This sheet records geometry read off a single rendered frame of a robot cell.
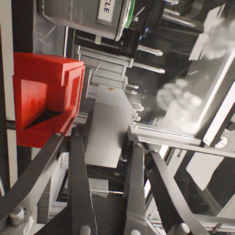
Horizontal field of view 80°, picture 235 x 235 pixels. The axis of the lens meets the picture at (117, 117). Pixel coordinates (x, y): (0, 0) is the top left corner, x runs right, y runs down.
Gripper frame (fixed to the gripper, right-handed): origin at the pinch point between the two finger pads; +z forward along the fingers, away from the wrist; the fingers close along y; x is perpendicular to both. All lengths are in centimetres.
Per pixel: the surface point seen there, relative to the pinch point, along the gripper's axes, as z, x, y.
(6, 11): 150, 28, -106
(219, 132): 14.5, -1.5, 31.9
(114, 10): 5.6, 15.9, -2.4
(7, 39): 149, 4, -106
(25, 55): -0.4, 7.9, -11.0
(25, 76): -0.4, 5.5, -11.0
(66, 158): 32.1, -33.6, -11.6
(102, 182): 41, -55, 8
